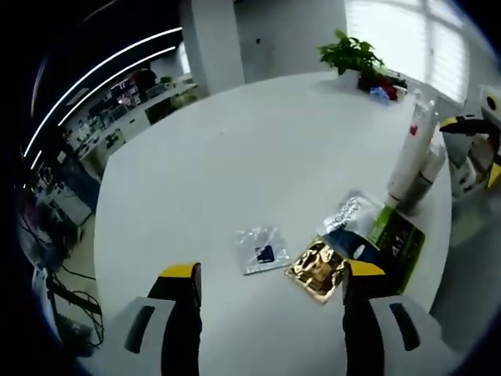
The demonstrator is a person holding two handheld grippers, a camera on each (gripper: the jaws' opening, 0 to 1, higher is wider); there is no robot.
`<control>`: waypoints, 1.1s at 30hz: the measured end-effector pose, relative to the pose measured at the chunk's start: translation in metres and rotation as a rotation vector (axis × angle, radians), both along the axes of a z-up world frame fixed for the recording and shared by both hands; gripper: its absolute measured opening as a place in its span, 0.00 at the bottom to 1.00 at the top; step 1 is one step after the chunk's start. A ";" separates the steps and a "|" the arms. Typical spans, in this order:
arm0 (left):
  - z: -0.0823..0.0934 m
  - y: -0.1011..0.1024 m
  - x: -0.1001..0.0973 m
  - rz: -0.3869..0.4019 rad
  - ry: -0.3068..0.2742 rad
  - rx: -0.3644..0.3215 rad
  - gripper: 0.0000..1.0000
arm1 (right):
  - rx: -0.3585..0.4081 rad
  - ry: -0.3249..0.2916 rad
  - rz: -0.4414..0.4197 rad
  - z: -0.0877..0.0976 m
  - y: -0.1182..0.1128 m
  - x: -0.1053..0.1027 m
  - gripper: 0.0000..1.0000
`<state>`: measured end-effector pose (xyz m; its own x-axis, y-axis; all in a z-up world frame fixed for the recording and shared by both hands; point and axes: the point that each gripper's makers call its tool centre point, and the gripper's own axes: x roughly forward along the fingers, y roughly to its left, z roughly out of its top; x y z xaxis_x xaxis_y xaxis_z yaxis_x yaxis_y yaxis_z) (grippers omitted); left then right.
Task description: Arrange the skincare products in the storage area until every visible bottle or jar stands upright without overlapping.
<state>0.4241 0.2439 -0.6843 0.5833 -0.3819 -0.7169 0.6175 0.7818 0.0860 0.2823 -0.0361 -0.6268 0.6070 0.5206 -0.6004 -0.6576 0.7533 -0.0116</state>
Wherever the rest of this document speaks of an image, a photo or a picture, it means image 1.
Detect green potted plant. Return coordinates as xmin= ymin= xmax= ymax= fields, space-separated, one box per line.
xmin=317 ymin=29 xmax=387 ymax=90

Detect blue cloth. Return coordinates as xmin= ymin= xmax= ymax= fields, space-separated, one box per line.
xmin=369 ymin=85 xmax=393 ymax=103

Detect row of white office desks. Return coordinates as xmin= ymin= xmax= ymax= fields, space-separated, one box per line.
xmin=64 ymin=76 xmax=204 ymax=165

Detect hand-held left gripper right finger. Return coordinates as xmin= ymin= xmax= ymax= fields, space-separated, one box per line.
xmin=341 ymin=259 xmax=455 ymax=376

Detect grey mesh office chair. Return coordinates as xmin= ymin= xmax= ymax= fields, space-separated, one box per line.
xmin=448 ymin=132 xmax=501 ymax=251

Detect green black skincare sachet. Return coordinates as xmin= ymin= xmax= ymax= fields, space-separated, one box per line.
xmin=367 ymin=205 xmax=427 ymax=295

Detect white skincare tube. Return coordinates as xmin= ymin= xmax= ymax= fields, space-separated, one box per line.
xmin=386 ymin=107 xmax=439 ymax=207

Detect large bright window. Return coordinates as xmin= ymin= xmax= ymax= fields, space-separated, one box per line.
xmin=346 ymin=0 xmax=470 ymax=105

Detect gold skincare sachet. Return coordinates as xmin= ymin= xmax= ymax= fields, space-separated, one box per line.
xmin=283 ymin=240 xmax=348 ymax=306

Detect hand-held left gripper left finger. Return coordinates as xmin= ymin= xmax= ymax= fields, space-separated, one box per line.
xmin=99 ymin=262 xmax=204 ymax=376

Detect black floor cables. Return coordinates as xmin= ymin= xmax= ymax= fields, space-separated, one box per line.
xmin=54 ymin=269 xmax=106 ymax=349

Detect red and dark cloth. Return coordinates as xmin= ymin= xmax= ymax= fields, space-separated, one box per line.
xmin=358 ymin=70 xmax=409 ymax=101

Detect small clear skincare sachet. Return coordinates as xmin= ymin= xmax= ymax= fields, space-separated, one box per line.
xmin=233 ymin=226 xmax=291 ymax=277

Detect short ceiling light strip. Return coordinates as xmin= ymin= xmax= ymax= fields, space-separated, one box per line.
xmin=57 ymin=45 xmax=177 ymax=126

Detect long ceiling light strip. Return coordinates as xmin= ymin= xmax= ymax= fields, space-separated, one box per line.
xmin=21 ymin=26 xmax=184 ymax=157

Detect silver blue skincare sachet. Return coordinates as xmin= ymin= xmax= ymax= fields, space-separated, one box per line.
xmin=323 ymin=190 xmax=387 ymax=262

